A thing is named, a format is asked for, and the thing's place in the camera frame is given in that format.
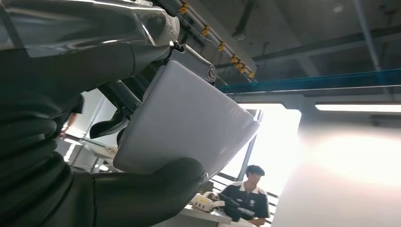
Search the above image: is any white VR headset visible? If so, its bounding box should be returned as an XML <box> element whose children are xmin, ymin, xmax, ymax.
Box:
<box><xmin>189</xmin><ymin>192</ymin><xmax>226</xmax><ymax>212</ymax></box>

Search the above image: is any steel side table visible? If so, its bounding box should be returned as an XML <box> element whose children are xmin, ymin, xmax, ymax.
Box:
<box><xmin>153</xmin><ymin>205</ymin><xmax>258</xmax><ymax>227</ymax></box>

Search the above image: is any person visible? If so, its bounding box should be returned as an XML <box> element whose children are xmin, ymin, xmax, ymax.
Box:
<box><xmin>219</xmin><ymin>165</ymin><xmax>270</xmax><ymax>227</ymax></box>

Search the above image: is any blue overhead crane beam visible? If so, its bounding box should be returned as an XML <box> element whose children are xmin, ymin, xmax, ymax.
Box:
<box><xmin>218</xmin><ymin>69</ymin><xmax>401</xmax><ymax>95</ymax></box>

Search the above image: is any long ceiling light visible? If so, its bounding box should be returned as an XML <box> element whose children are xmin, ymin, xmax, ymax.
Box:
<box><xmin>314</xmin><ymin>103</ymin><xmax>401</xmax><ymax>113</ymax></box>

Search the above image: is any overhead rail with yellow trolleys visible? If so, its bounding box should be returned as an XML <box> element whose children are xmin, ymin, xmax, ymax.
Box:
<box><xmin>177</xmin><ymin>1</ymin><xmax>257</xmax><ymax>79</ymax></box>

